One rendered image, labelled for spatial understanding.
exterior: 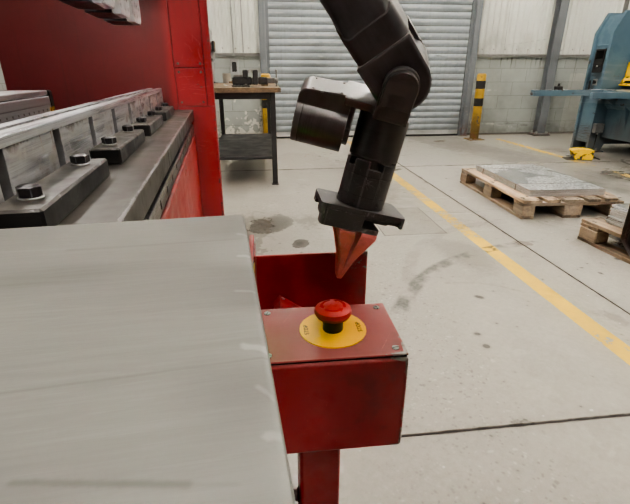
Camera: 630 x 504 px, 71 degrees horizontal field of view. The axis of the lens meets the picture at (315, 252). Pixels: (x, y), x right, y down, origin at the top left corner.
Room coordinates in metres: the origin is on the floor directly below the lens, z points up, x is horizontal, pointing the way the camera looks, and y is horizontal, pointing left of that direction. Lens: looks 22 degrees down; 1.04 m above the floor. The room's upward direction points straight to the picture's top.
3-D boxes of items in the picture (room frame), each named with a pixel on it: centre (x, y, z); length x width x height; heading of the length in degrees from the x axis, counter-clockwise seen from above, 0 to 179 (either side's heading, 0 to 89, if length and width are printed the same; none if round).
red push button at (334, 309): (0.41, -0.02, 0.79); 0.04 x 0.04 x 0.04
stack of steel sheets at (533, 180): (3.80, -1.91, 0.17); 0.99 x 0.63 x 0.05; 5
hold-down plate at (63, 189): (0.58, 0.34, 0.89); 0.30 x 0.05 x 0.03; 12
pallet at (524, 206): (3.80, -1.91, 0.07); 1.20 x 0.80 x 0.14; 5
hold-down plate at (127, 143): (0.97, 0.42, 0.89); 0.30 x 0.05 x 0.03; 12
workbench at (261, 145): (5.08, 0.79, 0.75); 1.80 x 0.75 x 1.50; 7
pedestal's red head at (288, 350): (0.45, 0.00, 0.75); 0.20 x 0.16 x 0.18; 6
